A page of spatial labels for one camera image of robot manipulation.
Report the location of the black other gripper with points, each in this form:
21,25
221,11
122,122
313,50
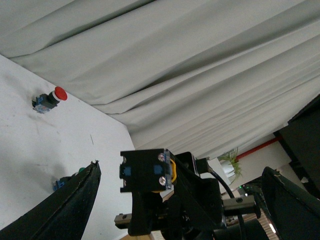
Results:
195,211

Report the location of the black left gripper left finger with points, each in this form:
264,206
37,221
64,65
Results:
61,216

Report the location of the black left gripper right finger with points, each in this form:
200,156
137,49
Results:
294,212

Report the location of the yellow push button switch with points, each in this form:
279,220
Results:
149,170

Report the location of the red mushroom push button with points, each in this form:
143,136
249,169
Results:
44,103

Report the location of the black cabinet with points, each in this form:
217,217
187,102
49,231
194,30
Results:
300,139

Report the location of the green potted plant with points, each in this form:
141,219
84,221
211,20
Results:
230,165

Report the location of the red pipe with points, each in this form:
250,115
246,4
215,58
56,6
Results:
259,147

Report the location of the grey pleated curtain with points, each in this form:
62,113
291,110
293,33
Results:
204,76

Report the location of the green push button switch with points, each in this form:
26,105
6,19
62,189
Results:
59,183

